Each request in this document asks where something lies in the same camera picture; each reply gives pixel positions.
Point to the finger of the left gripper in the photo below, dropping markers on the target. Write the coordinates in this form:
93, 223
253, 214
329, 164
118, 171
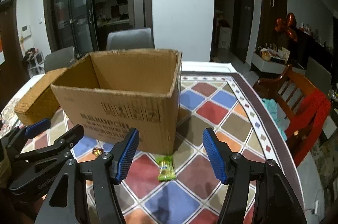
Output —
63, 144
18, 137

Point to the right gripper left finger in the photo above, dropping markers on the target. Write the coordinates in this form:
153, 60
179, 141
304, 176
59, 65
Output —
66, 201

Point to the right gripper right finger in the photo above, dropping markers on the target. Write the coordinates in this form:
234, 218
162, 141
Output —
275, 201

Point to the shiny candy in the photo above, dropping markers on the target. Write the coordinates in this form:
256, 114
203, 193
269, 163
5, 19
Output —
97, 151

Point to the woven wicker basket box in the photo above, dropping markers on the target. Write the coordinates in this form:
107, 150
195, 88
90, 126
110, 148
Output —
39, 102

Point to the brown cardboard box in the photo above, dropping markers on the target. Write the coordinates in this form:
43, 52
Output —
111, 91

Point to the white shoe rack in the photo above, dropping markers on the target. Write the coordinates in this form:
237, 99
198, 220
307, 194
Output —
34, 62

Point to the teal cloth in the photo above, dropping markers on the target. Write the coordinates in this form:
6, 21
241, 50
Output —
272, 108

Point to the colourful patterned tablecloth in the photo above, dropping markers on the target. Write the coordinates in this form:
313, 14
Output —
48, 185

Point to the grey dining chair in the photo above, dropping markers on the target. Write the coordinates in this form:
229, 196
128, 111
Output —
62, 58
130, 39

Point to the green snack packet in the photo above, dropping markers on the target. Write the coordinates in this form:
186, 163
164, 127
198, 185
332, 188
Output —
166, 168

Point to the red wooden chair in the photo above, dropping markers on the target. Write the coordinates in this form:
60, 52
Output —
288, 90

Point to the red garment on chair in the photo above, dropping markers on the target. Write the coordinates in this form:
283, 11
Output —
306, 126

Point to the white low cabinet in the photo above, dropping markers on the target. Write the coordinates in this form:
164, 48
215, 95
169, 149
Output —
266, 69

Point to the black sliding glass door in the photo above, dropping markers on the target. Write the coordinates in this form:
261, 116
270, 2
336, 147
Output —
71, 23

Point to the red foil balloon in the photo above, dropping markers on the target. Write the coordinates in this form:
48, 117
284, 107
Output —
287, 26

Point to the wall intercom panel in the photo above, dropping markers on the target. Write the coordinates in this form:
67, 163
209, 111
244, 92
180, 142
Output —
26, 32

